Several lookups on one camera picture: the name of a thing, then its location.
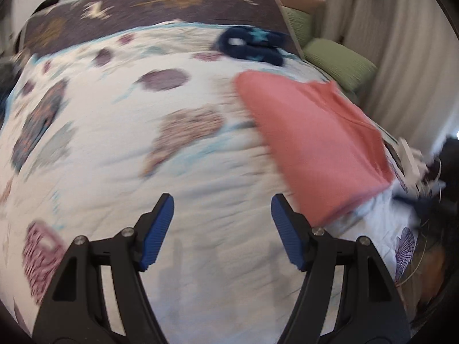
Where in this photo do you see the white pleated curtain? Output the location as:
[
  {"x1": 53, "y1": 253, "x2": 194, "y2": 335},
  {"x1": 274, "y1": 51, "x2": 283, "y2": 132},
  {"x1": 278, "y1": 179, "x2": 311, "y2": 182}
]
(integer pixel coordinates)
[{"x1": 323, "y1": 0, "x2": 459, "y2": 153}]

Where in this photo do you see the pink knit garment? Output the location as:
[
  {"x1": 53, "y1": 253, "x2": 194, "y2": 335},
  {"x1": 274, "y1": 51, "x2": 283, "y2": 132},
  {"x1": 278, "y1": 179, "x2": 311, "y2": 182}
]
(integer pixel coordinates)
[{"x1": 235, "y1": 71, "x2": 395, "y2": 228}]

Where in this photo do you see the white animal-print quilt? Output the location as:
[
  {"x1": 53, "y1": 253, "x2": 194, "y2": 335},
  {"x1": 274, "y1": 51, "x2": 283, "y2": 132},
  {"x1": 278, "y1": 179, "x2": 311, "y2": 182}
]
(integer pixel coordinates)
[{"x1": 0, "y1": 21, "x2": 417, "y2": 344}]

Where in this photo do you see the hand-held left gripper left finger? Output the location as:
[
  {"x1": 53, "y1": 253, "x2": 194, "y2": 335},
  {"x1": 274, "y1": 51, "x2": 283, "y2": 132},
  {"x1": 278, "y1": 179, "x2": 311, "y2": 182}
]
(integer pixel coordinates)
[{"x1": 32, "y1": 193, "x2": 175, "y2": 344}]

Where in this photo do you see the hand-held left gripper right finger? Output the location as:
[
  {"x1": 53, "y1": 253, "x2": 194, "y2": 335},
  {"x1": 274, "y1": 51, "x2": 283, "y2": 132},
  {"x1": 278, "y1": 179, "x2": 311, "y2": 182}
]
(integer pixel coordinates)
[{"x1": 271, "y1": 193, "x2": 411, "y2": 344}]

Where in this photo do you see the green pillow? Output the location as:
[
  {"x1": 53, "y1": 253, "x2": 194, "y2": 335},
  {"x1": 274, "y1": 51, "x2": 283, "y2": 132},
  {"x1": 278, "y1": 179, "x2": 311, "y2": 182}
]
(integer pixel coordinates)
[
  {"x1": 281, "y1": 6, "x2": 317, "y2": 48},
  {"x1": 303, "y1": 38, "x2": 377, "y2": 93}
]

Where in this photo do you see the navy star-print fleece garment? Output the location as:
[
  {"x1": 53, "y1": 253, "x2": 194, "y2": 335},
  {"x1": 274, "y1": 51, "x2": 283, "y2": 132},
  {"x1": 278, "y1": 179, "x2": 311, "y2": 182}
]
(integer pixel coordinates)
[{"x1": 211, "y1": 26, "x2": 295, "y2": 67}]

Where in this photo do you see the white plastic object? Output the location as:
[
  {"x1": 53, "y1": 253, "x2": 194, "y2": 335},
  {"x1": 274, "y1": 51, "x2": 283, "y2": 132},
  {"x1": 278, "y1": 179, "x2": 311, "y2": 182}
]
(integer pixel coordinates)
[{"x1": 397, "y1": 138, "x2": 446, "y2": 195}]

